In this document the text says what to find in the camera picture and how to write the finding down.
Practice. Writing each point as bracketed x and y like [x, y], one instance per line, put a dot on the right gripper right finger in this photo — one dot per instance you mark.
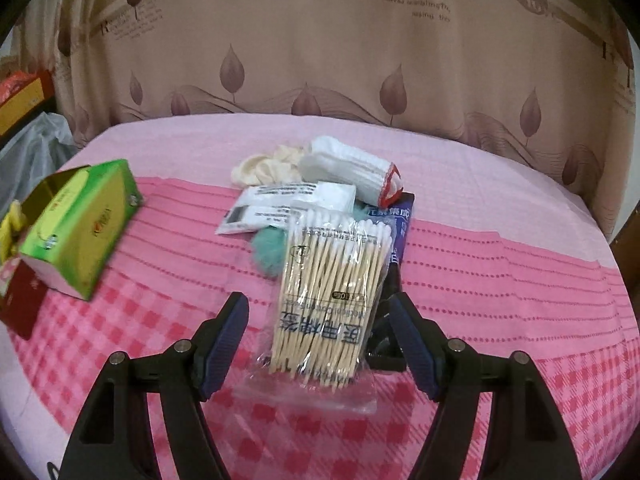
[526, 437]

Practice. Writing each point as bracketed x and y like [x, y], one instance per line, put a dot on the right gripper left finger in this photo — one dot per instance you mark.
[112, 437]

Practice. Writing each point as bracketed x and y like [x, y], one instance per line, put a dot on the cotton swabs plastic bag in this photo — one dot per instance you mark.
[313, 353]

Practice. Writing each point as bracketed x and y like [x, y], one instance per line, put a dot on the red packet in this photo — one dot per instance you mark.
[22, 294]

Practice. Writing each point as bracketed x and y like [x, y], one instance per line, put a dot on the pink checkered tablecloth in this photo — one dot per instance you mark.
[497, 254]

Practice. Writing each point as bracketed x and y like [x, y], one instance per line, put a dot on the green tissue box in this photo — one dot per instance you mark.
[79, 226]

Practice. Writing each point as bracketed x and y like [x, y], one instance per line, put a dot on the teal fluffy pom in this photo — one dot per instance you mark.
[267, 249]

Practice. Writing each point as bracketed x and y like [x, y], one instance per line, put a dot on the black blue sachet packet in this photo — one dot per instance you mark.
[382, 352]

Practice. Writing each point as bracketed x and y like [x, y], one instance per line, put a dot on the white printed sachet packet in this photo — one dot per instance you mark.
[259, 207]

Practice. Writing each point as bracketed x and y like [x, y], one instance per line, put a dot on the white glove red cuff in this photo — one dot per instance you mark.
[377, 181]

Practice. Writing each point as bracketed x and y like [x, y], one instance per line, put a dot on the grey green plastic cover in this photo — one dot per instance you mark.
[37, 150]

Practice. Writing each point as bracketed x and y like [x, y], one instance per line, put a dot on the cream scrunchie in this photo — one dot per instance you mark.
[280, 167]

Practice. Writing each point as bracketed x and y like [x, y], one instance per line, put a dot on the red yellow flat box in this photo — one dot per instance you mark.
[21, 94]

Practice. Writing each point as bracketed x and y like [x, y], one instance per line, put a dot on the beige leaf print curtain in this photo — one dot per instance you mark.
[547, 83]

